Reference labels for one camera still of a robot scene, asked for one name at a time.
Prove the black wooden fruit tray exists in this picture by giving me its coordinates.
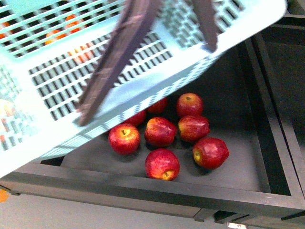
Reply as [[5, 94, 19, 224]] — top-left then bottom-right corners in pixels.
[[0, 14, 305, 221]]

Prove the red apple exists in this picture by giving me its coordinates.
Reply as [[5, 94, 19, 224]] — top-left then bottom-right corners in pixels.
[[146, 97, 168, 114], [145, 148, 180, 181], [176, 93, 203, 118], [193, 137, 230, 170], [108, 124, 140, 155], [178, 115, 210, 143], [144, 117, 177, 147], [123, 110, 146, 127]]

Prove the orange fruit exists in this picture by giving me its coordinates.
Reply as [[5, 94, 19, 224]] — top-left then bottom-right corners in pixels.
[[68, 43, 94, 64], [64, 14, 84, 34], [45, 30, 67, 45]]

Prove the brown basket handle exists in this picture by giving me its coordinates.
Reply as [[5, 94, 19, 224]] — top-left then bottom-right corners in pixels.
[[75, 0, 219, 126]]

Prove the light blue plastic basket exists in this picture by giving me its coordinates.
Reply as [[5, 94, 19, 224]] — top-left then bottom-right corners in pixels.
[[0, 0, 287, 177]]

